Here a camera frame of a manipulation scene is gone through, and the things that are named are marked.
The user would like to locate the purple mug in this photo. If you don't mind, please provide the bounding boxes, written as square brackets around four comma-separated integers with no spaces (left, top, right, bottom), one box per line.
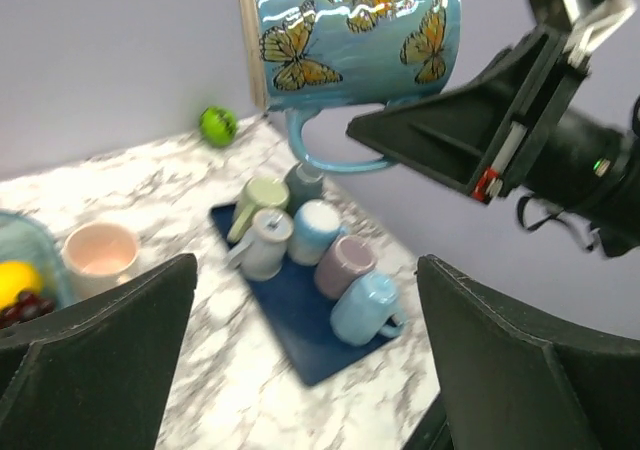
[314,235,377,300]

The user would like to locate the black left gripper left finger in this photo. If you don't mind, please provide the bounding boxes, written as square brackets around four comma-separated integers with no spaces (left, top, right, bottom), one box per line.
[1,253,198,449]

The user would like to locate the yellow lemon left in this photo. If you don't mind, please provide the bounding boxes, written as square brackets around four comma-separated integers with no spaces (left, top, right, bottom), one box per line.
[0,260,44,308]

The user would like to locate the green black ball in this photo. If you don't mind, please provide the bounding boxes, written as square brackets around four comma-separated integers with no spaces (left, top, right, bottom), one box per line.
[199,107,238,148]

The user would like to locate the dark teal mug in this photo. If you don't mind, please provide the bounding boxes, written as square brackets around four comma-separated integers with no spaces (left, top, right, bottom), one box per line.
[284,162,324,217]

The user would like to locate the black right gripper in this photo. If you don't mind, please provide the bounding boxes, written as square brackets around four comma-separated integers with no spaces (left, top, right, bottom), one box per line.
[346,0,639,258]

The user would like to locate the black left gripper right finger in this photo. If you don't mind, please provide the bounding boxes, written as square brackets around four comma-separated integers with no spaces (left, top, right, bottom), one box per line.
[414,255,639,449]

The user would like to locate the light blue white mug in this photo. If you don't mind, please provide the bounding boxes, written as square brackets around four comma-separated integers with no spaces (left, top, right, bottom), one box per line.
[287,199,348,266]

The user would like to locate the grey white mug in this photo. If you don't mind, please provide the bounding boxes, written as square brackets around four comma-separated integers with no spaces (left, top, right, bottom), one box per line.
[226,207,293,281]

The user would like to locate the light blue faceted mug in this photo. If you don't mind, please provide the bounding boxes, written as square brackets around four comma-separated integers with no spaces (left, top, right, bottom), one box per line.
[330,271,407,346]

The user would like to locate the dark blue tray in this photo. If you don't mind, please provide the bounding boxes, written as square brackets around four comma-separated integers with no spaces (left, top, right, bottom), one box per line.
[208,201,406,387]

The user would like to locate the blue butterfly mug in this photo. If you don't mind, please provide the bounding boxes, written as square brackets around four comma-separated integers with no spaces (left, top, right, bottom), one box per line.
[239,0,461,174]

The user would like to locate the green mug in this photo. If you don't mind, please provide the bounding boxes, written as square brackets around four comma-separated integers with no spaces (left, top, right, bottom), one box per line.
[226,176,290,244]

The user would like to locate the clear blue fruit tray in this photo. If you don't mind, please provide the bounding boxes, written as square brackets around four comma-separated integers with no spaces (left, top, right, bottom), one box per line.
[1,210,77,309]

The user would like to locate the pink mug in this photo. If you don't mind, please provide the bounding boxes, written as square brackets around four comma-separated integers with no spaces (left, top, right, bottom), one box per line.
[61,221,141,301]

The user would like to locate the dark purple grapes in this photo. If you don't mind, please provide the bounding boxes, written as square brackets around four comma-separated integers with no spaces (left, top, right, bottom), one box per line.
[1,291,56,328]

